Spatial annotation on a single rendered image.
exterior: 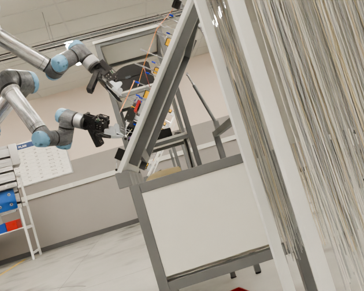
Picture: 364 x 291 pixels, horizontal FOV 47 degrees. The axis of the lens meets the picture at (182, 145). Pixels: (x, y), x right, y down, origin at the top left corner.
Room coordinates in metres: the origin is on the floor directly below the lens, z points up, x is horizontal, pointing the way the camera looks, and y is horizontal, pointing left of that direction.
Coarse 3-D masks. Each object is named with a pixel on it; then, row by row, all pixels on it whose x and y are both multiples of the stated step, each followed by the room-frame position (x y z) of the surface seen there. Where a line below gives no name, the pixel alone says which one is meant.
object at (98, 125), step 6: (84, 114) 1.93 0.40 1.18; (90, 114) 1.94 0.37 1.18; (102, 114) 1.95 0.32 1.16; (84, 120) 1.94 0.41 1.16; (90, 120) 1.93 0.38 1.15; (96, 120) 1.89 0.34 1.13; (102, 120) 1.91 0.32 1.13; (108, 120) 1.94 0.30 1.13; (84, 126) 1.96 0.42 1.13; (90, 126) 1.95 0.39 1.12; (96, 126) 1.92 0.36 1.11; (102, 126) 1.91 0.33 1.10; (108, 126) 1.96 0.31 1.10; (96, 132) 1.92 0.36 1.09
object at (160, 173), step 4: (172, 168) 2.98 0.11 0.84; (176, 168) 2.97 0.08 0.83; (180, 168) 2.98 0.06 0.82; (156, 172) 2.96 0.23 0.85; (160, 172) 2.96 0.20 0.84; (164, 172) 2.96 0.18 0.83; (168, 172) 2.96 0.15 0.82; (172, 172) 2.97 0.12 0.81; (152, 176) 2.95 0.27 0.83; (156, 176) 2.95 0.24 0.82; (160, 176) 2.96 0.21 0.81; (148, 180) 2.94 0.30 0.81
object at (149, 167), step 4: (168, 112) 5.40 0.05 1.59; (172, 112) 5.41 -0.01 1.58; (172, 120) 5.07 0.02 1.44; (164, 124) 5.99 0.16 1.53; (172, 148) 6.20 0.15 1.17; (184, 148) 5.07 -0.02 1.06; (176, 152) 6.20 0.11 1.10; (184, 152) 5.07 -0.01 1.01; (156, 156) 5.07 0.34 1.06; (176, 156) 6.20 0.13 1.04; (156, 160) 5.02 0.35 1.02; (176, 160) 6.20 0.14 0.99; (188, 160) 5.07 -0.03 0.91; (148, 164) 5.33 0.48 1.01; (152, 164) 5.75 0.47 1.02; (188, 164) 5.07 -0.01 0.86; (148, 168) 5.33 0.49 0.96; (152, 168) 5.01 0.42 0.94; (188, 168) 5.07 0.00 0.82; (148, 172) 5.67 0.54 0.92; (148, 176) 5.11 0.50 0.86; (144, 180) 5.00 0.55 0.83
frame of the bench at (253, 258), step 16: (224, 160) 1.67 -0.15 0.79; (240, 160) 1.68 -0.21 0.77; (272, 160) 1.69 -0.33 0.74; (176, 176) 1.66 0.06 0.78; (192, 176) 1.66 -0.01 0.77; (144, 208) 1.65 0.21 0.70; (144, 224) 1.64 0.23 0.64; (144, 240) 1.65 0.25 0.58; (240, 256) 1.70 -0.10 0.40; (256, 256) 1.67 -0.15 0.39; (272, 256) 1.68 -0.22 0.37; (304, 256) 1.69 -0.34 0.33; (160, 272) 1.65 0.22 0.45; (192, 272) 1.69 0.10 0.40; (208, 272) 1.66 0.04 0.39; (224, 272) 1.66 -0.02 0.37; (256, 272) 2.82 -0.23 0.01; (304, 272) 1.69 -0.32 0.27; (160, 288) 1.64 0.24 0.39; (176, 288) 1.65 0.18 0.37; (304, 288) 1.72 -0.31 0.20
